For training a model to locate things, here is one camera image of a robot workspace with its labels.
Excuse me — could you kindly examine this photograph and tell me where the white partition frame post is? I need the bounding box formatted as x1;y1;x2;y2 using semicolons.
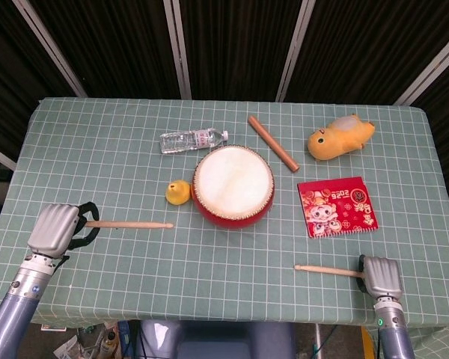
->
275;0;317;102
394;25;449;106
163;0;193;100
13;0;88;99

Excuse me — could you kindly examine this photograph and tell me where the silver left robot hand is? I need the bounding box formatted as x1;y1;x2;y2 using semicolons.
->
27;201;101;260

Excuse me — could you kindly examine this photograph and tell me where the red drum with white skin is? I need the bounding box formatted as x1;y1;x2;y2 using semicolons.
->
191;144;276;230

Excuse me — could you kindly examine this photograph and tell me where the yellow plush animal toy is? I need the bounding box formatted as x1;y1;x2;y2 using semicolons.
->
308;114;376;162

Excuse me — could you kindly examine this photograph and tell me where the green grid cutting mat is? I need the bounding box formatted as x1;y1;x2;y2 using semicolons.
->
0;96;449;359

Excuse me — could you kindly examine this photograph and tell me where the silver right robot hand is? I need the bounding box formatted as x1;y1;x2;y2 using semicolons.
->
358;254;403;299

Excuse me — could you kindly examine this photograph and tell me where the light wooden drumstick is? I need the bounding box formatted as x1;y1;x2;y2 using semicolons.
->
85;221;174;230
293;264;364;278

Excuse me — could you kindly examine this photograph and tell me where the clear plastic water bottle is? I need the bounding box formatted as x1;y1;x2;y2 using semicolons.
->
159;128;230;155

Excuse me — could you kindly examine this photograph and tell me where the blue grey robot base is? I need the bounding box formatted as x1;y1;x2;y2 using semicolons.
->
140;320;296;359

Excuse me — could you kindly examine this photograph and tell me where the yellow pear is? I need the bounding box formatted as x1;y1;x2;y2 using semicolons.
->
165;179;192;206

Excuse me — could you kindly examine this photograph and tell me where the red cartoon print notebook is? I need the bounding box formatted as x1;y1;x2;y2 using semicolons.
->
297;177;379;239

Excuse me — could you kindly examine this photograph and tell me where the brown wooden cylinder stick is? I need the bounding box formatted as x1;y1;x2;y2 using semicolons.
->
247;114;299;173

